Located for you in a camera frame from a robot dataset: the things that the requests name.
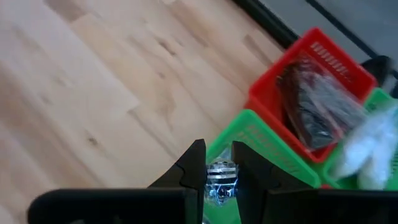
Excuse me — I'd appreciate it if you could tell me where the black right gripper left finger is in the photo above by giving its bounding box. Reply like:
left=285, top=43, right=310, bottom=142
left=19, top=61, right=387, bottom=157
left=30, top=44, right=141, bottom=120
left=147, top=138, right=208, bottom=224

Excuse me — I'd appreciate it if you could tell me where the black aluminium frame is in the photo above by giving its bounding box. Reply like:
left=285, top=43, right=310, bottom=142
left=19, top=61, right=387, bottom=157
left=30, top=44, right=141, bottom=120
left=231, top=0, right=301, bottom=50

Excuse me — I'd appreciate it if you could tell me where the clear bag of cotton balls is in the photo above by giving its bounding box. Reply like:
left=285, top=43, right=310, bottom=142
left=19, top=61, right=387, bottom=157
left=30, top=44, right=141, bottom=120
left=363, top=104, right=398, bottom=147
left=334, top=118, right=398, bottom=190

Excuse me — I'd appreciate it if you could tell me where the small silver foil pack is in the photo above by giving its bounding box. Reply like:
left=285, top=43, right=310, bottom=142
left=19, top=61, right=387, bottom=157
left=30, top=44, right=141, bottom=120
left=203, top=158, right=240, bottom=208

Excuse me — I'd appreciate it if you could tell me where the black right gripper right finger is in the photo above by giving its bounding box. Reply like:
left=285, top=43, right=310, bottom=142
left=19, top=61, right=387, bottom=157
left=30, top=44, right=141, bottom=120
left=231, top=140, right=318, bottom=224

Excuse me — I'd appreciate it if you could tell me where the green plastic basket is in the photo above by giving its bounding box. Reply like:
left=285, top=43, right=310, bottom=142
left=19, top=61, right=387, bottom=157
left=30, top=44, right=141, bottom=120
left=203, top=109, right=322, bottom=224
left=322, top=88, right=398, bottom=191

